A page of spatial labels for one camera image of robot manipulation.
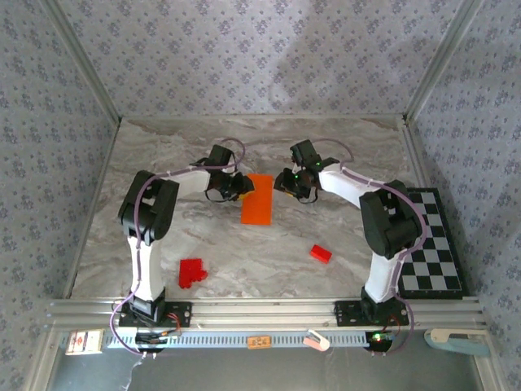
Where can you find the orange paper sheet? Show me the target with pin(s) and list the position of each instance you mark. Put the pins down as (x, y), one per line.
(257, 201)

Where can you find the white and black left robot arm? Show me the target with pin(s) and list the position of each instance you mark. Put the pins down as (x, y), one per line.
(148, 269)

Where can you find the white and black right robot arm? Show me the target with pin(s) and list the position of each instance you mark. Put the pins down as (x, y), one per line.
(380, 277)

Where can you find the small red toy brick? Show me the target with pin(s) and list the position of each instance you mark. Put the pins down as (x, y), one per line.
(320, 253)

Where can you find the red toy brick assembly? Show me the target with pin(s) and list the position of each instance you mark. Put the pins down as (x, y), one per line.
(189, 273)

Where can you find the orange label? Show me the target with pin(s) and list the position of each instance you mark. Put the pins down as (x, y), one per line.
(259, 342)

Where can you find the black and grey checkerboard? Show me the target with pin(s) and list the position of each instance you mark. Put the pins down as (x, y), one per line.
(435, 260)

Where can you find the teal and beige tool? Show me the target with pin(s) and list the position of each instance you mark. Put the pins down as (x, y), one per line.
(460, 344)

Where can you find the aluminium side rail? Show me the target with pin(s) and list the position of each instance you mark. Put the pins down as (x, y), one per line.
(413, 155)
(104, 171)

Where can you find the long aluminium frame beam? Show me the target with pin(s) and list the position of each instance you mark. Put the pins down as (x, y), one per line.
(260, 313)

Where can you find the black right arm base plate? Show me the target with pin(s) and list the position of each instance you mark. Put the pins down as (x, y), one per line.
(346, 313)

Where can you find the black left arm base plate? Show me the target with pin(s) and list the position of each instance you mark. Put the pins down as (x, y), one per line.
(181, 313)

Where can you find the aluminium corner post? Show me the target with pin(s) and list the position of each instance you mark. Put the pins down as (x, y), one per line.
(84, 61)
(439, 61)

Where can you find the aluminium frame bar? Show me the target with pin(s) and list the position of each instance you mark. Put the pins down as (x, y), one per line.
(490, 366)
(40, 362)

